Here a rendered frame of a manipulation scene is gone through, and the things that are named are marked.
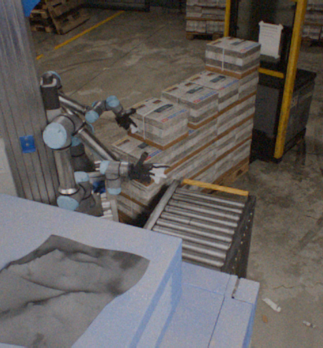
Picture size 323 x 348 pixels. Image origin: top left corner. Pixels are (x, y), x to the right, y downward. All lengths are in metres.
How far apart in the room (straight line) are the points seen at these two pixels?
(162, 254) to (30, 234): 0.32
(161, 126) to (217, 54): 1.04
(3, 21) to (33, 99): 0.42
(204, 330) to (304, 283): 2.31
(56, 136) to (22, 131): 0.38
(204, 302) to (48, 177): 1.71
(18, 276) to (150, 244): 0.29
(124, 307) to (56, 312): 0.13
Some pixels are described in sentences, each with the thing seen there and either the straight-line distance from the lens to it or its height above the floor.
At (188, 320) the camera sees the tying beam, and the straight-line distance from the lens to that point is 1.08.
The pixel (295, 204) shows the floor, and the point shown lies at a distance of 4.00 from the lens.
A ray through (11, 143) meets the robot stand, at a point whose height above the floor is 1.24.
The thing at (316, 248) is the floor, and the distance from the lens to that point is 3.61.
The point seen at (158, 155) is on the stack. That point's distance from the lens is 3.03.
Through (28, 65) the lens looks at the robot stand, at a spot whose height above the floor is 1.68.
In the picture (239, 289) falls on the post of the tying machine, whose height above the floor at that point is 1.55.
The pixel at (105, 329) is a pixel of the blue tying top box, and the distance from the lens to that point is 0.83.
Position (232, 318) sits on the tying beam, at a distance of 1.09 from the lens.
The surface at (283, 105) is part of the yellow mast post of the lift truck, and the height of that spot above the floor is 0.68.
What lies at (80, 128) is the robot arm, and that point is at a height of 1.38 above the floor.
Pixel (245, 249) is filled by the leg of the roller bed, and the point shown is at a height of 0.38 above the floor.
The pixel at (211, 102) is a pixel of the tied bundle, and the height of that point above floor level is 1.00.
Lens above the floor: 2.42
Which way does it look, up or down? 35 degrees down
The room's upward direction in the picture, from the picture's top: 2 degrees counter-clockwise
